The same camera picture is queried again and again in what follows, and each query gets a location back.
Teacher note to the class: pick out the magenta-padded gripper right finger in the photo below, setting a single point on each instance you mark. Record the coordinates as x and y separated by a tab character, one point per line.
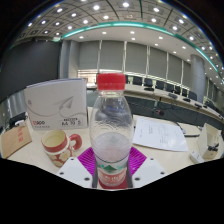
137	160

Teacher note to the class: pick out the red white flowered mug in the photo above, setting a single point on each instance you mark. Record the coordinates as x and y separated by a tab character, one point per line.
56	146

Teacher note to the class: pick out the clear red-capped water bottle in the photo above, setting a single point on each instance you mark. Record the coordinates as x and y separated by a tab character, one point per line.
111	133

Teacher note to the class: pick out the white paper ream package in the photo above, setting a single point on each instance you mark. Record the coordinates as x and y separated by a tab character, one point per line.
53	103

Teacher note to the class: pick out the black pen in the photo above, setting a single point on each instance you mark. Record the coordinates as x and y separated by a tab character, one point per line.
191	135

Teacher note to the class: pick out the brown kraft envelope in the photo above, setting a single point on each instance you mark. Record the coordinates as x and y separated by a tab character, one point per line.
15	140

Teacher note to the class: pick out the black stapler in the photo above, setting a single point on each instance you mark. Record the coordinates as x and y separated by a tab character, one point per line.
213	147

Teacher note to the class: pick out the long curved conference desk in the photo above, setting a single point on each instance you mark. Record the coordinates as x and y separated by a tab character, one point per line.
140	89

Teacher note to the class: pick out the recessed ceiling lights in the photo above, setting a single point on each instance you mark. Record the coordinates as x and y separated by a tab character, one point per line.
125	4

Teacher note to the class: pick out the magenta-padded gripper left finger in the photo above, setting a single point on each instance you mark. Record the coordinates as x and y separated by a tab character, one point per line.
86	160

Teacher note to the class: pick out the white printed paper sheets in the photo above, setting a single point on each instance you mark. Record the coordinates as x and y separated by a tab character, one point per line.
160	133

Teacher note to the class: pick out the black desk device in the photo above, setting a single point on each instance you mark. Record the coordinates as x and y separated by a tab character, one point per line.
16	119

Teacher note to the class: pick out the black desk microphones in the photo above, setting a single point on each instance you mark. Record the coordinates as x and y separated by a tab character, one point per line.
173	96

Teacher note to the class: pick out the row of black office chairs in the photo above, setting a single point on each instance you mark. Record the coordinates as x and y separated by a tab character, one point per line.
148	82

